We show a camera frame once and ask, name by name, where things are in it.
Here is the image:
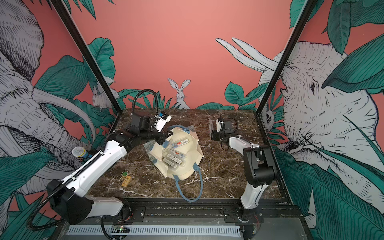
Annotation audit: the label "cream canvas tote bag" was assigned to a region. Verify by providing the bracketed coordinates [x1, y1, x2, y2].
[144, 125, 204, 203]

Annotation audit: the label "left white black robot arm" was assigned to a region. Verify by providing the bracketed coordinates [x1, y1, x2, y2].
[47, 130, 173, 225]

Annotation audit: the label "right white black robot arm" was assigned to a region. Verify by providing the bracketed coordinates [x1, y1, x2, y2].
[211, 130, 278, 210]

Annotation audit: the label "clear case red label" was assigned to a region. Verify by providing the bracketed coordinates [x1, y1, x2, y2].
[170, 138, 190, 149]

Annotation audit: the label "clear case blue parts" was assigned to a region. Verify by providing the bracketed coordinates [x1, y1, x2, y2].
[162, 158, 184, 170]

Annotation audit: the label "small wooden tag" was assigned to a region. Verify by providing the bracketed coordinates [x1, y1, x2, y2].
[121, 176, 132, 188]

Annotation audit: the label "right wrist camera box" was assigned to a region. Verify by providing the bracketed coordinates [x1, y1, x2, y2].
[216, 117, 239, 134]

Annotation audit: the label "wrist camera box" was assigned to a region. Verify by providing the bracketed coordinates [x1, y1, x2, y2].
[216, 117, 239, 134]
[131, 110, 172, 133]

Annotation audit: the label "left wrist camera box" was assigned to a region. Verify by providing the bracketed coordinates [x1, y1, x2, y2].
[131, 110, 172, 133]

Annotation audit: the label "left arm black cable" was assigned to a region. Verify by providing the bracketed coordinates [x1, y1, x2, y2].
[131, 88, 159, 116]

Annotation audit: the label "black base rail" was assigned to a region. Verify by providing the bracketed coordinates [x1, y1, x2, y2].
[54, 199, 304, 225]

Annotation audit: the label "white vented cable duct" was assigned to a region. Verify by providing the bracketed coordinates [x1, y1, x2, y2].
[65, 224, 241, 237]

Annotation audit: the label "black left frame post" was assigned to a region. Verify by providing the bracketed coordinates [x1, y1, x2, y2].
[51, 0, 122, 115]

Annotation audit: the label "black frame post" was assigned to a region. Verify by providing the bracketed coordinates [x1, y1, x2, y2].
[51, 0, 122, 115]
[256, 0, 317, 117]

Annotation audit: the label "black right frame post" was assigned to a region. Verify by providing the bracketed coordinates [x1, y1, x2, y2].
[256, 0, 317, 117]

